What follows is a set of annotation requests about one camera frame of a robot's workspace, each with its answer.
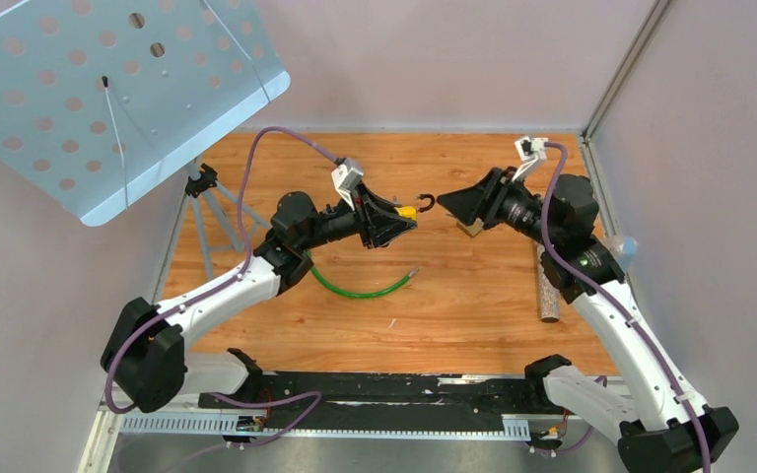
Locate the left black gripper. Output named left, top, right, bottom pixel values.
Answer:
left=298, top=179, right=416, bottom=251

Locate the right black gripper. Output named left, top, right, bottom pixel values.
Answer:
left=435, top=167, right=559, bottom=249

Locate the brass padlock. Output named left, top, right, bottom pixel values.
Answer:
left=456, top=219, right=484, bottom=237

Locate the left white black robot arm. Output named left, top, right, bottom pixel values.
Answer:
left=101, top=184, right=417, bottom=414

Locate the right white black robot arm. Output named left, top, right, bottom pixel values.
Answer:
left=436, top=168, right=739, bottom=472

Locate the clear bottle with metal cap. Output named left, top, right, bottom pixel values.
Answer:
left=534, top=243, right=561, bottom=323

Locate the clear blue plastic bag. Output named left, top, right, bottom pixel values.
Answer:
left=603, top=235, right=639, bottom=271

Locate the grey tripod stand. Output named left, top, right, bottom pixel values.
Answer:
left=184, top=159, right=271, bottom=280

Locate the perforated light blue metal plate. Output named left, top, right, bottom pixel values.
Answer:
left=0, top=1, right=291, bottom=227

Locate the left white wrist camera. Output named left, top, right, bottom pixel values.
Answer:
left=330, top=158, right=364, bottom=210

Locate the green cable lock loop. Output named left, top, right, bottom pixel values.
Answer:
left=310, top=265, right=420, bottom=300

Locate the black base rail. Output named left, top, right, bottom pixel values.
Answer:
left=120, top=371, right=588, bottom=439

